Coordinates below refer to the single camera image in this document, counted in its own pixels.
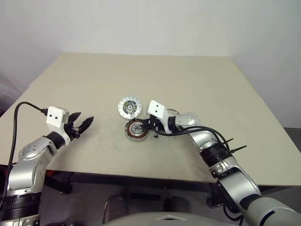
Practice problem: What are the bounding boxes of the round motor housing copper windings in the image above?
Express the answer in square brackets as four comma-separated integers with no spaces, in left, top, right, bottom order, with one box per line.
[124,119,149,142]

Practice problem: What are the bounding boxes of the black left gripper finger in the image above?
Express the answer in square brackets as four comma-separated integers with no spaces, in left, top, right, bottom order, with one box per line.
[69,112,82,123]
[78,115,95,135]

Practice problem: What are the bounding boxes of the black table frame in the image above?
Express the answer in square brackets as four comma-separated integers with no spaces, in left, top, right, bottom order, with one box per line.
[44,169,236,210]

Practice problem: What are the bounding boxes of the dark rounded shape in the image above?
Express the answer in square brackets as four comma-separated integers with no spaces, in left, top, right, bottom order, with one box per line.
[104,194,130,223]
[164,196,197,215]

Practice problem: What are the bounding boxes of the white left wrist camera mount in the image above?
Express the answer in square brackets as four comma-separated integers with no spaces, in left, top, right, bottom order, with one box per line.
[46,106,71,145]

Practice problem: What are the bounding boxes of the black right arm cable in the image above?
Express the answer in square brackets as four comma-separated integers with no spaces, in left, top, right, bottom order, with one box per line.
[154,126,232,156]

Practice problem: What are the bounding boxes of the round silver motor lid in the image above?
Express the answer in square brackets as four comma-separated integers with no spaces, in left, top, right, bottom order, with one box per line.
[117,96,142,118]

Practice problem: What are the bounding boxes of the grey robot torso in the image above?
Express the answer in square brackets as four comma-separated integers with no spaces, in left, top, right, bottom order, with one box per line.
[107,211,246,226]

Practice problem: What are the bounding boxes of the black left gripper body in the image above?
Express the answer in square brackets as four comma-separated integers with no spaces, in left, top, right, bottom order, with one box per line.
[63,113,82,139]

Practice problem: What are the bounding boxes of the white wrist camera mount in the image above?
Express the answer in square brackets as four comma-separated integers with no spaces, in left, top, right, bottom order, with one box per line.
[46,106,71,145]
[146,100,175,133]

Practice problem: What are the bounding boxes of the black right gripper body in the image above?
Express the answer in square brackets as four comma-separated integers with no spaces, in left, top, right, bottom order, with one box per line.
[145,115,166,134]

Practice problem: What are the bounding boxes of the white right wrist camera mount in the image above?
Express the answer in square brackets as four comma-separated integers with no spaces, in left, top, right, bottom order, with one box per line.
[146,100,175,133]

